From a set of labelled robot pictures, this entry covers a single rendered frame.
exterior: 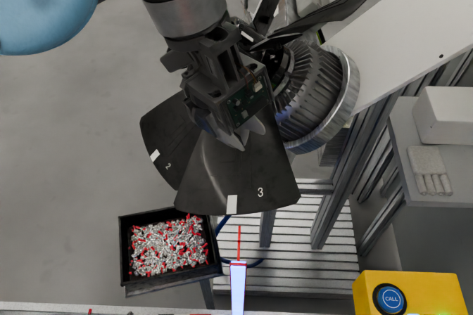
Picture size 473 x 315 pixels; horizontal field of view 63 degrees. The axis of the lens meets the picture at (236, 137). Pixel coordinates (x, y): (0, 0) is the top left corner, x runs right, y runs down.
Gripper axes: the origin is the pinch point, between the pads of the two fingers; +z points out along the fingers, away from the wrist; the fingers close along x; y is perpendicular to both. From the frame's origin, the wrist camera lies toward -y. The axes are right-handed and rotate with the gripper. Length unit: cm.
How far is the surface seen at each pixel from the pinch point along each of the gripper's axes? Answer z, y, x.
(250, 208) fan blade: 13.4, 1.7, -3.3
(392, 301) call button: 29.6, 22.4, 4.7
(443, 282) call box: 32.9, 25.5, 14.1
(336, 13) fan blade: -9.1, 2.3, 19.5
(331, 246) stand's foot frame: 125, -28, 33
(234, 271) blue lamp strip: 13.8, 7.7, -11.8
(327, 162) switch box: 67, -27, 37
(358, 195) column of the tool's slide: 131, -39, 63
